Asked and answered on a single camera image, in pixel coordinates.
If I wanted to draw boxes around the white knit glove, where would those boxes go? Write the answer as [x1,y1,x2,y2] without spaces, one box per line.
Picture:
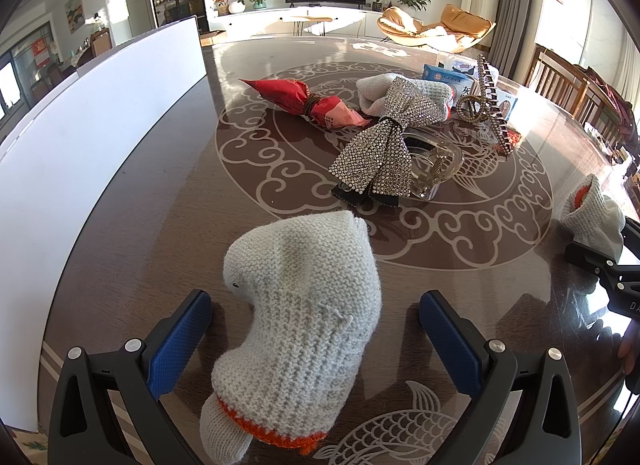
[356,73,454,127]
[200,210,382,464]
[560,173,626,263]

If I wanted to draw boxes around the person's right hand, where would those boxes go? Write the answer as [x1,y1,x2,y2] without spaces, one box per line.
[617,320,640,375]

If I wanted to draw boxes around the wooden dining chair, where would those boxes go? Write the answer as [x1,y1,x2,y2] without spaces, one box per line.
[525,44,588,118]

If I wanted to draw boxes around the gold beaded hair claw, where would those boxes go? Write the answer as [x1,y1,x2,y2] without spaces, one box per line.
[456,55,514,156]

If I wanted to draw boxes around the clear acrylic hair claw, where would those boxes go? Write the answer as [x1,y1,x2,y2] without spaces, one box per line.
[404,132,464,202]

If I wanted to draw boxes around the blue white toothpaste box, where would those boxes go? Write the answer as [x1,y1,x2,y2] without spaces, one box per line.
[420,56,522,122]

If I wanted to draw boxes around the white cardboard box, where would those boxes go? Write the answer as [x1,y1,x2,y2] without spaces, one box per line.
[1,18,206,431]

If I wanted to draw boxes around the rhinestone bow hair clip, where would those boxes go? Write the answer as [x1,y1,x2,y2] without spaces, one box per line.
[328,75,454,208]

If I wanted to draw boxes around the orange lounge chair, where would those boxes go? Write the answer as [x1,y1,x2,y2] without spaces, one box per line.
[376,4,496,53]

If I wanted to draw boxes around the white tv cabinet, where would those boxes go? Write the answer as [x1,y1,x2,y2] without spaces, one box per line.
[208,6,384,41]

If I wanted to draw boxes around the red foil snack packet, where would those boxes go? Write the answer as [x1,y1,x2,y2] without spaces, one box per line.
[243,79,370,130]

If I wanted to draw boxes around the small round side table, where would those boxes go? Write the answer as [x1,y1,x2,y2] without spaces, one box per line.
[291,15,333,36]

